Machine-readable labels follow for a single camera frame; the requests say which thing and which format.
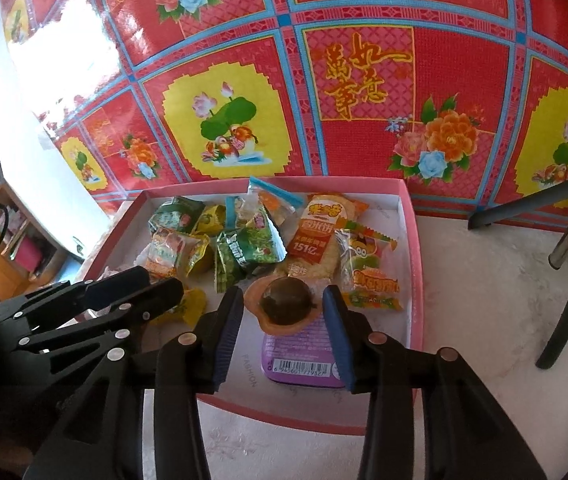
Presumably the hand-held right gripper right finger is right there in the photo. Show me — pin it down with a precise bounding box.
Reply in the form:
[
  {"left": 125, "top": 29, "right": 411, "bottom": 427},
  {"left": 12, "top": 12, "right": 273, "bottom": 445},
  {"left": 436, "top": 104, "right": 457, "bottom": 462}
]
[{"left": 323, "top": 285, "right": 547, "bottom": 480}]

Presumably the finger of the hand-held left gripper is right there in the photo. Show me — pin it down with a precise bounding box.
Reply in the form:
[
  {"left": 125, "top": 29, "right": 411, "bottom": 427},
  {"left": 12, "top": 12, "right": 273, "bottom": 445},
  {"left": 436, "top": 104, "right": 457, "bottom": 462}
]
[
  {"left": 19, "top": 278, "right": 185, "bottom": 356},
  {"left": 0, "top": 266, "right": 151, "bottom": 326}
]

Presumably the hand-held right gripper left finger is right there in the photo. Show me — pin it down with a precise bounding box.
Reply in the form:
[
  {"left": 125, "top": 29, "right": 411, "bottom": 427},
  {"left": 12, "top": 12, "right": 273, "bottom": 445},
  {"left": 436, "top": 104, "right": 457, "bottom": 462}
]
[{"left": 23, "top": 285, "right": 245, "bottom": 480}]

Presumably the small yellow snack packet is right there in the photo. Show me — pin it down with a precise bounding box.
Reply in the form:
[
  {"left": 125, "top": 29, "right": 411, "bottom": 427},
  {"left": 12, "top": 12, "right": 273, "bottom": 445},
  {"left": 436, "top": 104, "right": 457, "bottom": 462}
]
[
  {"left": 164, "top": 287, "right": 207, "bottom": 326},
  {"left": 191, "top": 205, "right": 227, "bottom": 236},
  {"left": 184, "top": 235, "right": 212, "bottom": 276}
]

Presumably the purple tin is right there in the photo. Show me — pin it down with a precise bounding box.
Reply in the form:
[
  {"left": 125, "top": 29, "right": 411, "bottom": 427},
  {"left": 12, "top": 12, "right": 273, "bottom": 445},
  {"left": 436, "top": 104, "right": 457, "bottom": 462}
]
[{"left": 261, "top": 320, "right": 347, "bottom": 391}]

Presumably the pink clear snack packet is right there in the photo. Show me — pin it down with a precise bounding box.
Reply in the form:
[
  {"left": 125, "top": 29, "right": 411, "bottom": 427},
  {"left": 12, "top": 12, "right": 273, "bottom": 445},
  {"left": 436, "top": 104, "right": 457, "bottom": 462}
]
[{"left": 139, "top": 227, "right": 199, "bottom": 281}]

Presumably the orange cartoon candy packet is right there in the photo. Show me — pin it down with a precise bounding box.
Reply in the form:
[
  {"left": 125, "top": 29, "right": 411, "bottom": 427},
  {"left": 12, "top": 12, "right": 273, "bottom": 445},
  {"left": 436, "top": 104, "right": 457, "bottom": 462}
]
[{"left": 336, "top": 227, "right": 407, "bottom": 313}]

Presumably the pink cardboard box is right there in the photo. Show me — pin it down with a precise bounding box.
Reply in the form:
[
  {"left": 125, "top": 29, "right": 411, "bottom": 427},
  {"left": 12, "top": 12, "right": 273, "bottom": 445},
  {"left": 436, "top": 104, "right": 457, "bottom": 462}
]
[{"left": 81, "top": 176, "right": 425, "bottom": 437}]

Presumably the green snack packet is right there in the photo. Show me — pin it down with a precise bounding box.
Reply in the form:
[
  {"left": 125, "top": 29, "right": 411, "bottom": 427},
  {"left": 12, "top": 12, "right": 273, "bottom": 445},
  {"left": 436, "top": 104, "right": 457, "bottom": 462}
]
[
  {"left": 149, "top": 196, "right": 205, "bottom": 233},
  {"left": 214, "top": 217, "right": 287, "bottom": 293}
]

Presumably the orange rice cracker packet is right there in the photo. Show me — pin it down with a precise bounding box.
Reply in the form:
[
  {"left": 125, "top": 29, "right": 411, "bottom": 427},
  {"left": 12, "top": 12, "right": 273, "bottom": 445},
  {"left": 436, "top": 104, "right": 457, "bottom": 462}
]
[{"left": 274, "top": 192, "right": 369, "bottom": 281}]

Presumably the wooden shelf unit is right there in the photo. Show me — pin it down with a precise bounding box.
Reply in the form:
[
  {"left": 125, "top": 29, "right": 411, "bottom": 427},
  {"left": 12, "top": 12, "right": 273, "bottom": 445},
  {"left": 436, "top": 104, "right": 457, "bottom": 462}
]
[{"left": 0, "top": 180, "right": 87, "bottom": 303}]

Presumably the red floral printed cloth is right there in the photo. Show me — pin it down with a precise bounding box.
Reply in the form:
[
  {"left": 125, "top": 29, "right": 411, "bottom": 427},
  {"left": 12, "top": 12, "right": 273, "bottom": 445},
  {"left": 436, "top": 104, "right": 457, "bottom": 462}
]
[{"left": 0, "top": 0, "right": 568, "bottom": 233}]

